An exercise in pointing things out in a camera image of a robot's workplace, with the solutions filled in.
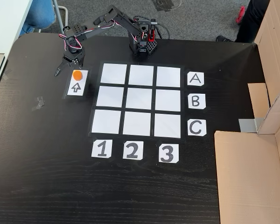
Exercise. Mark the round orange token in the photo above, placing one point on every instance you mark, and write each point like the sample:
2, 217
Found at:
77, 74

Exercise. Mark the white paper grid square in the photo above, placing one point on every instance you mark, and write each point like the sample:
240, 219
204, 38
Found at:
136, 123
113, 73
168, 100
110, 96
141, 74
106, 121
167, 125
168, 77
139, 98

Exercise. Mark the white arrow paper sheet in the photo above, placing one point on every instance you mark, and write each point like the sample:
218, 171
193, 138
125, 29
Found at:
80, 89

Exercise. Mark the person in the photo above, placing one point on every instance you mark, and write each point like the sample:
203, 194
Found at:
252, 21
39, 14

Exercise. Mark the white table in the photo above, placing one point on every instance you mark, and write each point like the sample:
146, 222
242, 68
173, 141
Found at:
4, 23

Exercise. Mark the black red bar clamp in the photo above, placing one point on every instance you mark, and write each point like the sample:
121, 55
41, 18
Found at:
151, 36

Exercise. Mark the paper sheet number 1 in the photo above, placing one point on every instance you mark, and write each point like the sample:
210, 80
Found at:
94, 143

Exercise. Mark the paper sheet number 2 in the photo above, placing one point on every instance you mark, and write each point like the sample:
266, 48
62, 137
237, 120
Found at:
126, 144

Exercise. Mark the paper sheet letter A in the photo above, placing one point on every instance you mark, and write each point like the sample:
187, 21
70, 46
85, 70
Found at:
190, 75

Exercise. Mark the paper sheet number 3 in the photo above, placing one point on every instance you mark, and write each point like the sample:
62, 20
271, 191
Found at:
162, 147

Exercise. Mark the paper sheet letter B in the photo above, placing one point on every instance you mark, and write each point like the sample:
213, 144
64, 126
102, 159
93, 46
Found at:
191, 105

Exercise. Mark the paper sheet letter C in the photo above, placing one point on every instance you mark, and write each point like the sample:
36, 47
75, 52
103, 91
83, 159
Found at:
190, 122

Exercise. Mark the red black toy robot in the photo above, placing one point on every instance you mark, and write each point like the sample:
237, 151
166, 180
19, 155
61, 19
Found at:
240, 14

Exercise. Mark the grey tape strip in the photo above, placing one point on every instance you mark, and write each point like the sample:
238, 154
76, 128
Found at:
247, 124

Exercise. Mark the brown cardboard screen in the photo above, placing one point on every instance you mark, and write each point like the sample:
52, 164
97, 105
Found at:
245, 175

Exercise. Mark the grey metal chair frame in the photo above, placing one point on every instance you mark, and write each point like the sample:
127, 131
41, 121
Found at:
63, 18

